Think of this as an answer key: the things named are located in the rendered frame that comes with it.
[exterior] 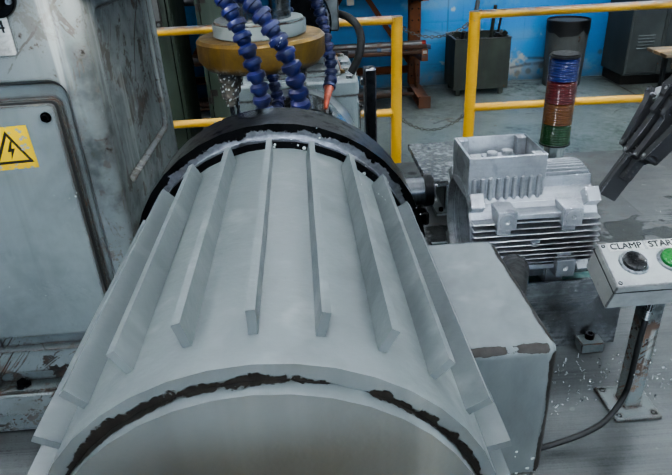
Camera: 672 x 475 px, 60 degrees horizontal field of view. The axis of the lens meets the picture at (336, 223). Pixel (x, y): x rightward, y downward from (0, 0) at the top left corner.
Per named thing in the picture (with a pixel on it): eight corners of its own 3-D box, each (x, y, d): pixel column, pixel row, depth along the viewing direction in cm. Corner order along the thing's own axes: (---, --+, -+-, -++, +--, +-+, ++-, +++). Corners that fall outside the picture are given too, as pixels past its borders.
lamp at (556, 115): (548, 127, 120) (551, 106, 118) (537, 119, 125) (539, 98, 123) (577, 125, 120) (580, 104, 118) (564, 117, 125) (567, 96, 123)
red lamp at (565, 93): (551, 106, 118) (553, 84, 116) (539, 98, 123) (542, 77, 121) (580, 104, 118) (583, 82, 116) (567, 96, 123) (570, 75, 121)
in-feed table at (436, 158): (426, 226, 143) (427, 181, 137) (407, 183, 167) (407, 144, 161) (523, 219, 144) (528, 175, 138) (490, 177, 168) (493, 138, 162)
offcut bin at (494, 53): (495, 83, 576) (502, -6, 539) (510, 95, 535) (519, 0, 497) (443, 86, 575) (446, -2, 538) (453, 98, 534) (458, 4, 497)
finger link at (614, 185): (641, 161, 88) (644, 163, 87) (612, 199, 91) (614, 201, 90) (626, 153, 87) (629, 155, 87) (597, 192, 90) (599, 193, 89)
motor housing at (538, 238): (468, 301, 94) (476, 192, 85) (442, 243, 110) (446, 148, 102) (591, 292, 94) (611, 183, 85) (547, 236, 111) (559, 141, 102)
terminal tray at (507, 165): (467, 203, 90) (470, 159, 87) (451, 177, 100) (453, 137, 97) (544, 198, 91) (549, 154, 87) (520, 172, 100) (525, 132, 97)
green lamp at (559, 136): (545, 148, 122) (548, 127, 120) (535, 139, 127) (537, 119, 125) (574, 146, 122) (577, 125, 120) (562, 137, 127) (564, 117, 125)
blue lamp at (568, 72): (553, 84, 116) (556, 61, 114) (542, 77, 121) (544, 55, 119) (583, 82, 116) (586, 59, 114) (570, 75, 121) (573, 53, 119)
